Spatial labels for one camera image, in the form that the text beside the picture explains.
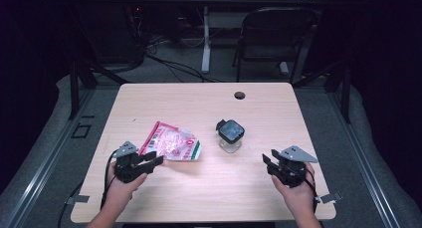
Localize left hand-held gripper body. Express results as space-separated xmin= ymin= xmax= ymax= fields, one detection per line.
xmin=113 ymin=140 xmax=157 ymax=184

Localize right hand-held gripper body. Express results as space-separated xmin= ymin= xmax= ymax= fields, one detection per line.
xmin=267 ymin=145 xmax=318 ymax=189

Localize red white green plastic bag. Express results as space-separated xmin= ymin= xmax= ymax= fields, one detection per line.
xmin=138 ymin=120 xmax=203 ymax=162

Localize clear container with black lid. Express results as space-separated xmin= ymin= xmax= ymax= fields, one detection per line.
xmin=215 ymin=118 xmax=246 ymax=154

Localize person's left hand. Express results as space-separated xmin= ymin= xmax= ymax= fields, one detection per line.
xmin=105 ymin=165 xmax=148 ymax=211

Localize person's right hand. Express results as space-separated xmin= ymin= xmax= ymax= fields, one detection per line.
xmin=271 ymin=163 xmax=317 ymax=219

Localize black metal stand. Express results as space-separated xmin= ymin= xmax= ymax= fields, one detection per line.
xmin=292 ymin=60 xmax=352 ymax=124
xmin=67 ymin=60 xmax=129 ymax=120

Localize black folding chair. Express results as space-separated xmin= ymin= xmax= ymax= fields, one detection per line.
xmin=232 ymin=6 xmax=320 ymax=85

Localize dark computer tower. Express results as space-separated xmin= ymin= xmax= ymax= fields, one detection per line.
xmin=99 ymin=2 xmax=147 ymax=65

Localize white desk leg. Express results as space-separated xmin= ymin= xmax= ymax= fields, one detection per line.
xmin=200 ymin=5 xmax=213 ymax=75

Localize left hand-held gripper cable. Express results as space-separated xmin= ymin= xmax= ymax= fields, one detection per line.
xmin=100 ymin=149 xmax=121 ymax=211

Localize hand-held gripper cable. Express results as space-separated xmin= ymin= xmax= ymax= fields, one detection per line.
xmin=100 ymin=149 xmax=121 ymax=211
xmin=294 ymin=169 xmax=320 ymax=213

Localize right hand-held gripper cable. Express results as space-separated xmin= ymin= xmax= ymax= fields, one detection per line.
xmin=294 ymin=169 xmax=320 ymax=213

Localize aluminium floor rail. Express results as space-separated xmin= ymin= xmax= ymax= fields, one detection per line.
xmin=326 ymin=88 xmax=402 ymax=228
xmin=2 ymin=88 xmax=96 ymax=228

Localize black floor cables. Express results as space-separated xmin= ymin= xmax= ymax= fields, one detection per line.
xmin=144 ymin=38 xmax=222 ymax=84

